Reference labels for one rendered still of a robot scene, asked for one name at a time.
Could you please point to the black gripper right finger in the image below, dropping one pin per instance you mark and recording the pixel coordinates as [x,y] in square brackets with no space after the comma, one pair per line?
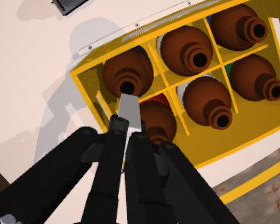
[193,200]

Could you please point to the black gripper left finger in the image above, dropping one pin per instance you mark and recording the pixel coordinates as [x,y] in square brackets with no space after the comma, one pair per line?
[36,194]

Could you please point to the brown bottle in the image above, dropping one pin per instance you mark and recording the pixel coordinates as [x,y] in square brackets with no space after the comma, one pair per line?
[254,78]
[159,118]
[128,68]
[236,28]
[203,99]
[184,50]

